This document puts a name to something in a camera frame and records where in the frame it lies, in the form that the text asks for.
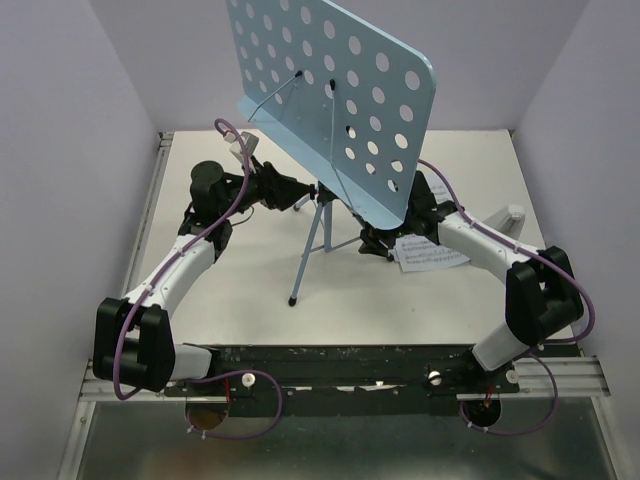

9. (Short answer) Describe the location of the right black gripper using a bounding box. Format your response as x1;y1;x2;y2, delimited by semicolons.
358;205;414;259

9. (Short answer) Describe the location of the light blue music stand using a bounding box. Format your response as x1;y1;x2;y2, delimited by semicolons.
223;0;441;307

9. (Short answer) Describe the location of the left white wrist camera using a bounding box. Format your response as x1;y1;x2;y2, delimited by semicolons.
224;131;259;165

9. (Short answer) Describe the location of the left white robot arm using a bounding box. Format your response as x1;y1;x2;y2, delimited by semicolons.
92;159;315;400

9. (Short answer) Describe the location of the sheet music page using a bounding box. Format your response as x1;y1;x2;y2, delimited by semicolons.
393;235;469;273
431;183;451;202

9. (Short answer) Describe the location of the aluminium frame rail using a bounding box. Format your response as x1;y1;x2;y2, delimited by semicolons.
457;357;611;401

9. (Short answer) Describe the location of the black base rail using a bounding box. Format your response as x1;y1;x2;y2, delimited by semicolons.
164;344;520;418

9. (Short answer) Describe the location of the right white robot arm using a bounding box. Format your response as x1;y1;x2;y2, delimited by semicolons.
359;172;584;392

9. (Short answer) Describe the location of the grey metronome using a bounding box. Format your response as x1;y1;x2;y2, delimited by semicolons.
484;204;526;240

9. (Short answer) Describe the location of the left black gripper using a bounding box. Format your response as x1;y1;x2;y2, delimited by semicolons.
218;155;311;219

